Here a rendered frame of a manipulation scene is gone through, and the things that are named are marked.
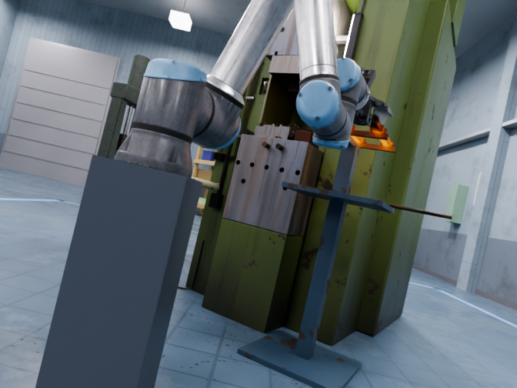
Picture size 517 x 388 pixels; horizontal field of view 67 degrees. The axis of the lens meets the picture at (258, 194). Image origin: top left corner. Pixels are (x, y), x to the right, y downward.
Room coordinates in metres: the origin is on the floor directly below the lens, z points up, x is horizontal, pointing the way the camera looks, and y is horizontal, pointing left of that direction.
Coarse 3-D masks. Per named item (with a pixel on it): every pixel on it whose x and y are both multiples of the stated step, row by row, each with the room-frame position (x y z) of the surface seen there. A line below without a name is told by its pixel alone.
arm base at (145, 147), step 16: (144, 128) 0.91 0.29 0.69; (160, 128) 0.90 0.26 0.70; (128, 144) 0.91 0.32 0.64; (144, 144) 0.89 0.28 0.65; (160, 144) 0.90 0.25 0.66; (176, 144) 0.92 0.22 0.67; (128, 160) 0.89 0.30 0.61; (144, 160) 0.88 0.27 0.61; (160, 160) 0.89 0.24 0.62; (176, 160) 0.92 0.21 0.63
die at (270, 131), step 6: (258, 126) 2.04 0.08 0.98; (264, 126) 2.02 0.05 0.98; (270, 126) 2.01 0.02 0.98; (282, 126) 1.97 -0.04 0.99; (258, 132) 2.04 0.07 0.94; (264, 132) 2.02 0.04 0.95; (270, 132) 2.00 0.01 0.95; (276, 132) 1.98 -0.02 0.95; (282, 132) 1.97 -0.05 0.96; (288, 132) 1.95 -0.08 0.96; (282, 138) 1.96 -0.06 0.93; (288, 138) 1.96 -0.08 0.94
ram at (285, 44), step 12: (336, 0) 2.00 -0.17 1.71; (336, 12) 2.03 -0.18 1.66; (348, 12) 2.16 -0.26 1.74; (288, 24) 2.02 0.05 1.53; (336, 24) 2.06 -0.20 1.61; (348, 24) 2.20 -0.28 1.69; (288, 36) 2.02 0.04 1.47; (336, 36) 2.09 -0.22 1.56; (348, 36) 2.06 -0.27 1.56; (276, 48) 2.04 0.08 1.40; (288, 48) 2.01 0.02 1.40; (336, 48) 2.13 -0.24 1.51
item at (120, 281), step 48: (96, 192) 0.87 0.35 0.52; (144, 192) 0.87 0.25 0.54; (192, 192) 0.97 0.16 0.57; (96, 240) 0.87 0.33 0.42; (144, 240) 0.87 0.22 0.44; (96, 288) 0.87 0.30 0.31; (144, 288) 0.87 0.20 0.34; (48, 336) 0.87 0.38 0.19; (96, 336) 0.87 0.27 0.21; (144, 336) 0.87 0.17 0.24; (48, 384) 0.87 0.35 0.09; (96, 384) 0.87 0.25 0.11; (144, 384) 0.93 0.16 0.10
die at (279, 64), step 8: (272, 56) 2.05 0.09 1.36; (280, 56) 2.03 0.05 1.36; (288, 56) 2.00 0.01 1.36; (296, 56) 1.98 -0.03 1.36; (272, 64) 2.04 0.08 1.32; (280, 64) 2.02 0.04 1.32; (288, 64) 2.00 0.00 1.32; (296, 64) 1.97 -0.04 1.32; (272, 72) 2.04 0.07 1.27; (280, 72) 2.01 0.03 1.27; (288, 72) 1.99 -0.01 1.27; (296, 72) 1.97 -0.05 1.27; (280, 80) 2.13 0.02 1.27; (288, 80) 2.10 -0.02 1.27; (296, 80) 2.07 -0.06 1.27; (288, 88) 2.23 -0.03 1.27
